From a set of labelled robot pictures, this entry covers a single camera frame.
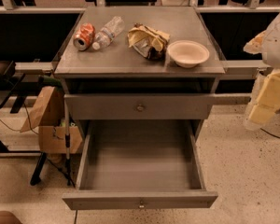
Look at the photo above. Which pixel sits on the clear plastic water bottle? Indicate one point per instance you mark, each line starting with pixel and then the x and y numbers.
pixel 108 33

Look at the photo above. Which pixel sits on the orange soda can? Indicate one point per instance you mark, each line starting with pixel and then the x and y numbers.
pixel 84 36

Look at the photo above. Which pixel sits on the grey drawer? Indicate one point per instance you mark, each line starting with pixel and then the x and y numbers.
pixel 139 164
pixel 139 106

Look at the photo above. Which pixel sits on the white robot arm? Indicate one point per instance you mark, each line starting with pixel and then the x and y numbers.
pixel 267 43

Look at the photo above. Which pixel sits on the black stand left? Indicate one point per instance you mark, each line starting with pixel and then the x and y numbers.
pixel 11 85

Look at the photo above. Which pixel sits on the green object behind box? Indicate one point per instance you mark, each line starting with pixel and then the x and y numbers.
pixel 44 81

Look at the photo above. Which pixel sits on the grey top drawer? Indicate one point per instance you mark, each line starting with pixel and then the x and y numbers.
pixel 139 106

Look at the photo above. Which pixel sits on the brown cardboard box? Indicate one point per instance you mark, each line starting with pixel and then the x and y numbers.
pixel 47 115

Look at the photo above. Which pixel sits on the crumpled yellow chip bag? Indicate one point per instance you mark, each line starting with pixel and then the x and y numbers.
pixel 148 42

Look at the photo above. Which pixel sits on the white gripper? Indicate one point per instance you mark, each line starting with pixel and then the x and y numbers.
pixel 278 46

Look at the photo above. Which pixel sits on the white paper bowl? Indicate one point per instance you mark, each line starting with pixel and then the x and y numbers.
pixel 188 54

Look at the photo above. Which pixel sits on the white and black pole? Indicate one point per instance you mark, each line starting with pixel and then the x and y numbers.
pixel 67 143

